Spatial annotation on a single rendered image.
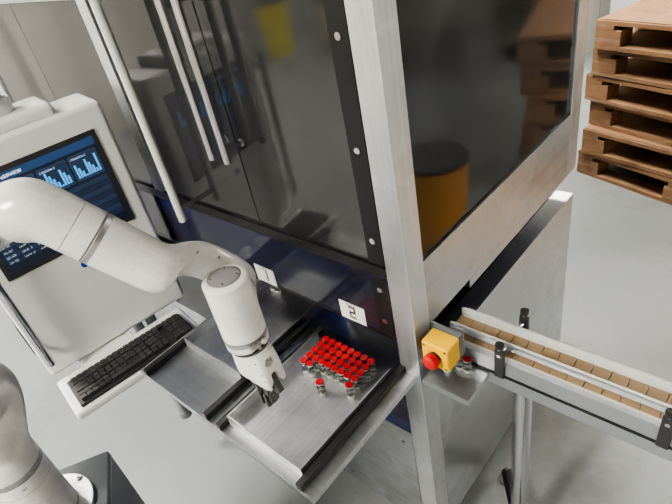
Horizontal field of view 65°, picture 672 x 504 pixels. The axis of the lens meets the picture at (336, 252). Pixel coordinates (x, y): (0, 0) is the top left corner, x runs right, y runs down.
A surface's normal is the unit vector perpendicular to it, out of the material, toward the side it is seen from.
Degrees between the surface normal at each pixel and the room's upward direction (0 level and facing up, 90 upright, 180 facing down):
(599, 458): 0
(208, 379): 0
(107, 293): 90
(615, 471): 0
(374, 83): 90
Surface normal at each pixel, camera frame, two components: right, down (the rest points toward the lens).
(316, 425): -0.18, -0.80
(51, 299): 0.65, 0.33
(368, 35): -0.64, 0.53
